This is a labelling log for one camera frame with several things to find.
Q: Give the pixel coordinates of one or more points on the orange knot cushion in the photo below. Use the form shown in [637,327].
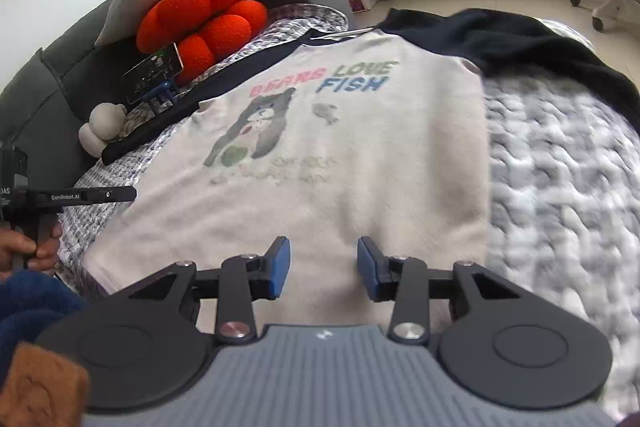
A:
[200,12]

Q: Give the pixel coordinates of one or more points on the cream and black sweatshirt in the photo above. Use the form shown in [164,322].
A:
[380,167]

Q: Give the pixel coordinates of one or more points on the blue fleece clothing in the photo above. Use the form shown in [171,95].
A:
[30,307]

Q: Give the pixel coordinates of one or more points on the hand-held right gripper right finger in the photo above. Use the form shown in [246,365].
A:
[367,268]

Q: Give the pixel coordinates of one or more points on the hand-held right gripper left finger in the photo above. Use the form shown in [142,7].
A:
[280,268]

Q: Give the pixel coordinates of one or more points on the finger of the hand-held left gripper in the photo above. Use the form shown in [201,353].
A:
[115,195]

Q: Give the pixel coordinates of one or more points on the person's left hand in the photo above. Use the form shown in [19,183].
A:
[47,247]

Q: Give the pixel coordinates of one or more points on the white plush toy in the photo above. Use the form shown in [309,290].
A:
[102,124]

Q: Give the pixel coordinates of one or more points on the brown fuzzy cloth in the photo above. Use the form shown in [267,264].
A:
[42,384]

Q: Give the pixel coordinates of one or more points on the smartphone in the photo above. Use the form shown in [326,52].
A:
[152,74]

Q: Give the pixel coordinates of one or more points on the grey checked quilted blanket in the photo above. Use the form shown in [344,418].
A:
[560,207]

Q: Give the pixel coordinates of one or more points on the blue phone stand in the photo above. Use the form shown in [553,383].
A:
[160,93]

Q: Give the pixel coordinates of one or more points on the grey sofa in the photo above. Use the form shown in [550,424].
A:
[45,87]

